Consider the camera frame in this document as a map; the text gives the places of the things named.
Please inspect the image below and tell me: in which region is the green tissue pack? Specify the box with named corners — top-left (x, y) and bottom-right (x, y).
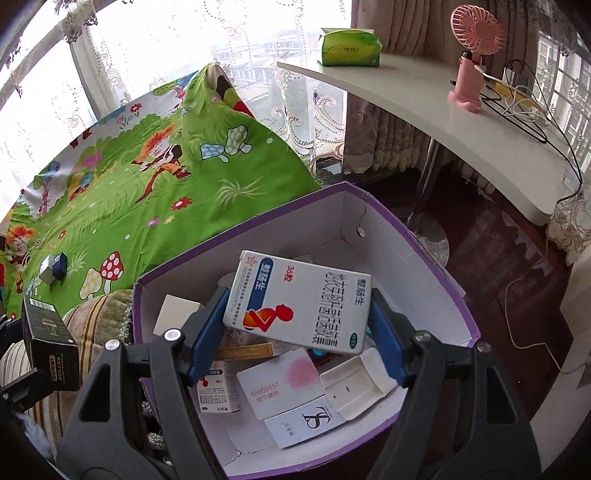
top-left (318, 27), bottom-right (384, 68)

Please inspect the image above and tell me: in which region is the pink handheld fan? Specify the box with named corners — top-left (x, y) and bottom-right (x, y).
top-left (448, 4), bottom-right (507, 114)

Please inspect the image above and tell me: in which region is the white curved desk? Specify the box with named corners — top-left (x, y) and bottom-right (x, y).
top-left (277, 51), bottom-right (580, 227)

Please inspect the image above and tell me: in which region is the purple cardboard box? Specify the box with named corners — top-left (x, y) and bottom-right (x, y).
top-left (133, 181), bottom-right (481, 478)

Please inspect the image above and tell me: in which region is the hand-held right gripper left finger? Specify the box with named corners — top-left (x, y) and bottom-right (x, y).
top-left (55, 287), bottom-right (232, 480)

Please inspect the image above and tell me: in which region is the green cartoon printed blanket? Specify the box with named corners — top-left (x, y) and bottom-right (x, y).
top-left (0, 62), bottom-right (324, 319)

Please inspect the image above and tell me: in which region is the plain white cardboard box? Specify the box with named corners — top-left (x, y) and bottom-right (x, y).
top-left (153, 294), bottom-right (204, 337)

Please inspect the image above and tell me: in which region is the black cardboard box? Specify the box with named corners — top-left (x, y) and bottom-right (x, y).
top-left (21, 295), bottom-right (81, 392)

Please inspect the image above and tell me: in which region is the sheer lace curtain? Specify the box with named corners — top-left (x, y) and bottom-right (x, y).
top-left (0, 0), bottom-right (352, 185)

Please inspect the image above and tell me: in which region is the black charger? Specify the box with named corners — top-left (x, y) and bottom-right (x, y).
top-left (503, 60), bottom-right (532, 93)

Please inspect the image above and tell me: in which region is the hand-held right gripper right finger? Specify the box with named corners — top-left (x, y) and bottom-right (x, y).
top-left (369, 288), bottom-right (541, 480)

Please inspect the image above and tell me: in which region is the white cable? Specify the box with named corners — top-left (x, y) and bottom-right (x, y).
top-left (504, 267), bottom-right (591, 376)

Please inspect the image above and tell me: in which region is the white medicine box red figure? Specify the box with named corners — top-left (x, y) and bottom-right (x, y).
top-left (223, 250), bottom-right (372, 355)

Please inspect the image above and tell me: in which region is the white box pink smear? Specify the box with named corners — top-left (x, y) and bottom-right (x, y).
top-left (237, 347), bottom-right (326, 420)

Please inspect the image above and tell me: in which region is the small white box green side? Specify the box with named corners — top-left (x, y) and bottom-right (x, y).
top-left (196, 361), bottom-right (242, 414)

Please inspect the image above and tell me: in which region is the black cable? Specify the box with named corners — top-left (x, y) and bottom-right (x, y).
top-left (479, 90), bottom-right (583, 204)

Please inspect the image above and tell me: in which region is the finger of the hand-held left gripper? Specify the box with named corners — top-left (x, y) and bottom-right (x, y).
top-left (0, 366), bottom-right (52, 409)
top-left (0, 316), bottom-right (24, 358)

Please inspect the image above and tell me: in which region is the striped plush cushion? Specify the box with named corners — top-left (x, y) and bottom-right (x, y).
top-left (0, 288), bottom-right (139, 462)

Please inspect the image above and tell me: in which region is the chrome desk leg round base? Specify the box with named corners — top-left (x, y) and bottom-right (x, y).
top-left (405, 138), bottom-right (451, 269)

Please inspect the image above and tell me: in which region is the white plastic tray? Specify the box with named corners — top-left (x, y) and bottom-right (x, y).
top-left (320, 347), bottom-right (398, 421)

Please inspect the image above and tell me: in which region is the brown patterned curtain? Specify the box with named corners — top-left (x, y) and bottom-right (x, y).
top-left (346, 0), bottom-right (462, 181)

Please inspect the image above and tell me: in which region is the long white box black logo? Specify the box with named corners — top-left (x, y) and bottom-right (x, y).
top-left (264, 401), bottom-right (347, 449)

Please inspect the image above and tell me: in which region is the narrow gold box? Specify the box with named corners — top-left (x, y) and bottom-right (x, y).
top-left (217, 342), bottom-right (278, 361)

